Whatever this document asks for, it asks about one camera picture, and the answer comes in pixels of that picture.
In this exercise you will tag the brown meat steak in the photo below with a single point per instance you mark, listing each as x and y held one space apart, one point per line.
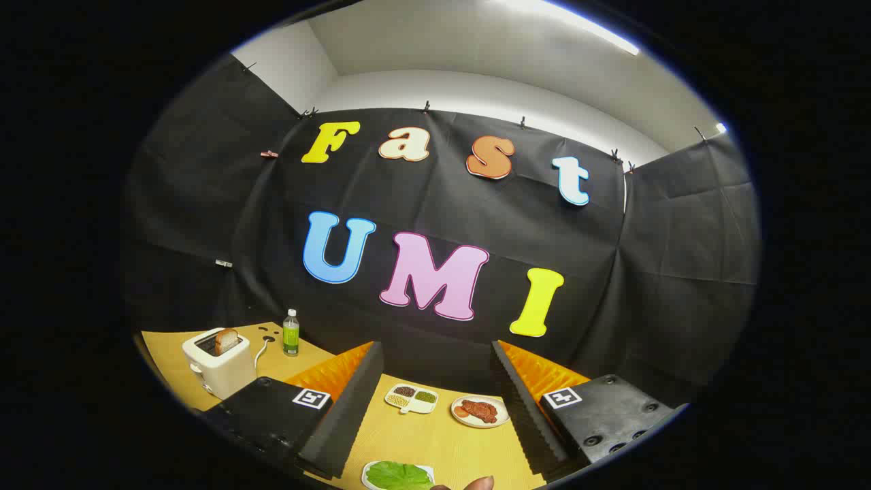
480 411

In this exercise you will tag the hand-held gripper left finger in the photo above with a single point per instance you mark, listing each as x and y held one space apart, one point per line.
354 408

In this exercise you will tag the green lettuce leaf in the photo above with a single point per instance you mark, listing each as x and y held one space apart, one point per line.
398 476

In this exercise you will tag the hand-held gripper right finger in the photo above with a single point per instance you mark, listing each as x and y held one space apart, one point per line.
524 408

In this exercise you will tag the pile of green beans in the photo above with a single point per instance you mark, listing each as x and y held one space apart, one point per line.
426 396

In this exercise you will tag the white toaster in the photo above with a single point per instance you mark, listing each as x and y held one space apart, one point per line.
224 374

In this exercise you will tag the brown toast slice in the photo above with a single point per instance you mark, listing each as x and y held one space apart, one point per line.
226 340

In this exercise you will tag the white square plate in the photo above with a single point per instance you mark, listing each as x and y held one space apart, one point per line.
429 468

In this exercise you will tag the round white plate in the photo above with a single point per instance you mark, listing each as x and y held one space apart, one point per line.
501 406

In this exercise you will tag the white divided dish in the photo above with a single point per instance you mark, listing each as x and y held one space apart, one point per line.
410 406

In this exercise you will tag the pile of yellow beans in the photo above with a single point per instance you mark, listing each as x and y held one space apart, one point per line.
397 401

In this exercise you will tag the green label drink bottle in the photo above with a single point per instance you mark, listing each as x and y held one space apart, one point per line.
291 337

